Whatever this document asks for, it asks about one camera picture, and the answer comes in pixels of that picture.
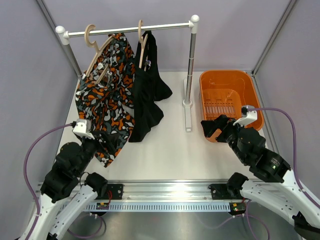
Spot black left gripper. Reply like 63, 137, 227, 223
75, 130, 119, 176

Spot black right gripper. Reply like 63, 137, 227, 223
200, 114, 248, 164

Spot black shorts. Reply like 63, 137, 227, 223
128, 31, 173, 143

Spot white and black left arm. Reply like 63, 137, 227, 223
20, 132, 123, 240

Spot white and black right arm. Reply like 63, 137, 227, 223
201, 114, 320, 240

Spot orange camouflage shorts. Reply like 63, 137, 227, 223
75, 33, 135, 167

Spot wooden hanger with camo shorts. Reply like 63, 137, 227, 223
84, 24, 115, 78

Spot orange plastic basket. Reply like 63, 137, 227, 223
199, 69, 265, 144

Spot silver clothes rack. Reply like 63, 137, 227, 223
55, 14, 200, 132

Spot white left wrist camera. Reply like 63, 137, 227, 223
72, 118, 95, 140

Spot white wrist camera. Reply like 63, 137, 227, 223
72, 118, 95, 140
233, 105, 258, 127

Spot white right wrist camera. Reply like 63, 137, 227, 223
233, 105, 258, 127

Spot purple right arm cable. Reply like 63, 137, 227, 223
246, 106, 320, 210

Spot aluminium mounting rail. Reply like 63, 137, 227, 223
33, 180, 282, 204

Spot white slotted cable duct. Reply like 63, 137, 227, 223
83, 202, 231, 212

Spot purple floor cable left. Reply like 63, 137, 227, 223
66, 212, 108, 238

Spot purple floor cable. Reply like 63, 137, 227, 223
197, 199, 271, 240
66, 212, 108, 238

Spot purple floor cable right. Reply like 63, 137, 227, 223
197, 199, 271, 240

